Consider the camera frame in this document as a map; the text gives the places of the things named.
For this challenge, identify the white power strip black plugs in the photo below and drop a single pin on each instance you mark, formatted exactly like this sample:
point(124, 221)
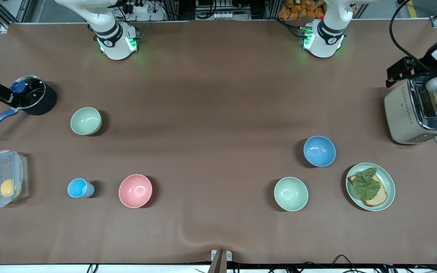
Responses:
point(140, 8)

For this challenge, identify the glass lid blue knob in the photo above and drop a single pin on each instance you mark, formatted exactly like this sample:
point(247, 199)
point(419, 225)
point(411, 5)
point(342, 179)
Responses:
point(32, 93)

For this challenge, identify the small metal table bracket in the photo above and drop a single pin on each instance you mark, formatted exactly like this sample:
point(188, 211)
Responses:
point(214, 254)

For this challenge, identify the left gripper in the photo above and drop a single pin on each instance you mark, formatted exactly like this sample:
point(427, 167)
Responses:
point(415, 68)

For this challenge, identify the sage green bowl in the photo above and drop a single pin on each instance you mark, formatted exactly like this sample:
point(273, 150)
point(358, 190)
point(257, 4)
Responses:
point(85, 121)

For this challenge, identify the green lettuce leaf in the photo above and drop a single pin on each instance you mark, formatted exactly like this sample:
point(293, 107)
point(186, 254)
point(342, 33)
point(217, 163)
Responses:
point(366, 185)

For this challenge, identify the brown table cover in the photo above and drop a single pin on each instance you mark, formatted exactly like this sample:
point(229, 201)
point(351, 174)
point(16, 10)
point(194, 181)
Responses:
point(218, 94)

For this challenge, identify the light blue cup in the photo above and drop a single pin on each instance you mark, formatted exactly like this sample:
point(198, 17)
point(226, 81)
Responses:
point(77, 188)

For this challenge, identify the blue bowl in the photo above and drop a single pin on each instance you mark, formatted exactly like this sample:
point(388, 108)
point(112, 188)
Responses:
point(319, 151)

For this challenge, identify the beige chrome toaster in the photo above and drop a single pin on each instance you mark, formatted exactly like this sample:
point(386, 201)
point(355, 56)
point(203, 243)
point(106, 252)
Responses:
point(404, 113)

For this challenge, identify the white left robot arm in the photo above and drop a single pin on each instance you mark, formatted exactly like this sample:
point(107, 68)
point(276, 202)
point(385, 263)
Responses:
point(326, 41)

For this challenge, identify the pale green plate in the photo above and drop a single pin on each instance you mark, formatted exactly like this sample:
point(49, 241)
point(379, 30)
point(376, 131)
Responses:
point(388, 182)

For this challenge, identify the pink bowl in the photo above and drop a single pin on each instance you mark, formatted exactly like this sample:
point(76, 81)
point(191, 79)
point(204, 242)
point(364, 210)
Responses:
point(135, 191)

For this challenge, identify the yellow lemon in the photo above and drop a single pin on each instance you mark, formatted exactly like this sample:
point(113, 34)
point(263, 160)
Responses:
point(8, 188)

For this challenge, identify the bread slice with crust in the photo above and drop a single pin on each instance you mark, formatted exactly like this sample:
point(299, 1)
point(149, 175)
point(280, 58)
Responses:
point(379, 197)

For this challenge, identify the bag of orange snacks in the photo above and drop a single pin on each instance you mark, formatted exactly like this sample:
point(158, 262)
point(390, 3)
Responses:
point(298, 9)

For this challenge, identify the long white power strip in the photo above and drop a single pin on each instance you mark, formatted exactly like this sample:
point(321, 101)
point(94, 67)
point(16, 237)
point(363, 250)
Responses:
point(226, 16)

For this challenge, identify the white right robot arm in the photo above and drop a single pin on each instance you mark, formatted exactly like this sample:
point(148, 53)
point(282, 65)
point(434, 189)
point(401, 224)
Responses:
point(114, 41)

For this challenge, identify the pale mint green bowl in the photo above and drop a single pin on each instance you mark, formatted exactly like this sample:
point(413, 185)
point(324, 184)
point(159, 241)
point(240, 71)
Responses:
point(291, 194)

